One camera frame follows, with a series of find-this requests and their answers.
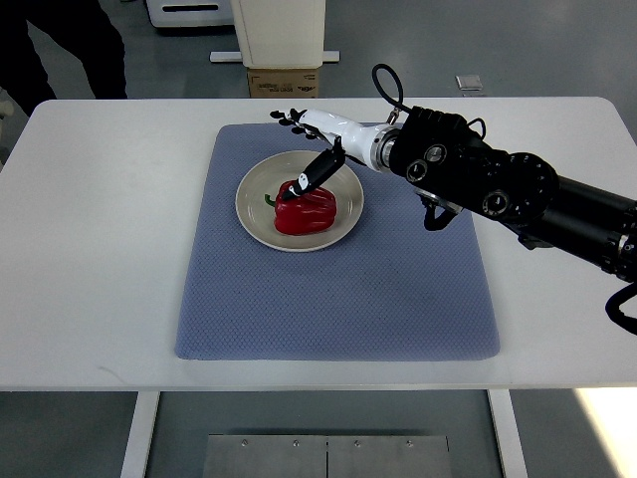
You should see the blue textured mat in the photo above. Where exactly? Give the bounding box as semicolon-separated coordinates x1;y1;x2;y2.
175;123;500;361

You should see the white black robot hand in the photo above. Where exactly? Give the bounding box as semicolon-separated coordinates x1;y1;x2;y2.
270;109;397;201

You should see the white machine base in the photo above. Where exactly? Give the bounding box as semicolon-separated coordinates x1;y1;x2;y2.
145;0;233;28

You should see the white right table leg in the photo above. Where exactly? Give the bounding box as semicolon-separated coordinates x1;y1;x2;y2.
488;389;529;478

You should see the white left table leg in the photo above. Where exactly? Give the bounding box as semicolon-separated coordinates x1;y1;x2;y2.
120;391;160;478

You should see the person in black trousers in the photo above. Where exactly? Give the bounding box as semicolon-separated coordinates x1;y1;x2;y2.
1;1;127;116

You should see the cream ceramic plate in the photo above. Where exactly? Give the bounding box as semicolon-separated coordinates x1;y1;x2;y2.
235;151;364;252

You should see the white pedestal column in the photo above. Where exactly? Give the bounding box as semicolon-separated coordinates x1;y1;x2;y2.
209;0;340;70

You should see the white table leg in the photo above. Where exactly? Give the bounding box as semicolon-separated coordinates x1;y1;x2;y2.
488;389;529;478
120;391;160;478

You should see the cardboard box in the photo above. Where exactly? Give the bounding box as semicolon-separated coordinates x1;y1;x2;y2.
247;69;319;99

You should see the small grey floor plate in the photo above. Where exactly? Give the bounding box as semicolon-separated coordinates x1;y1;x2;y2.
455;75;484;92

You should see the red bell pepper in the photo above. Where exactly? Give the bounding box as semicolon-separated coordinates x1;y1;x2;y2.
264;180;337;235

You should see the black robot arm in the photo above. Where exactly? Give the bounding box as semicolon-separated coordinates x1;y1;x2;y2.
379;95;636;333

